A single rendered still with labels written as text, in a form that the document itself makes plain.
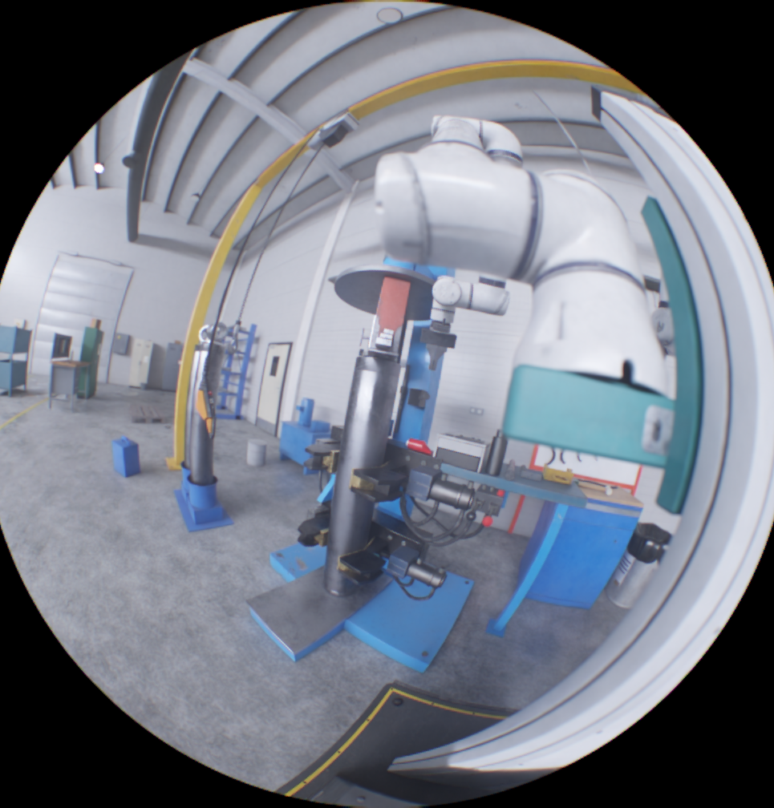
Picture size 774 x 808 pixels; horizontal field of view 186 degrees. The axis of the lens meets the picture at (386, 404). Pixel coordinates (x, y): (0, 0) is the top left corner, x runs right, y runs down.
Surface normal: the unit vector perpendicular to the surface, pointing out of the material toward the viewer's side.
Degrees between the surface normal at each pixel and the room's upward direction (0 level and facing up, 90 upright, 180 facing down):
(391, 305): 90
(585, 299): 77
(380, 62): 173
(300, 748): 0
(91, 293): 90
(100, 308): 90
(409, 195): 124
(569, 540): 90
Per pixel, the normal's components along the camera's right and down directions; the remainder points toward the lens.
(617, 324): -0.38, -0.43
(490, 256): -0.23, 0.96
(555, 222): -0.30, 0.56
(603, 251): -0.51, -0.05
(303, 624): 0.18, -0.98
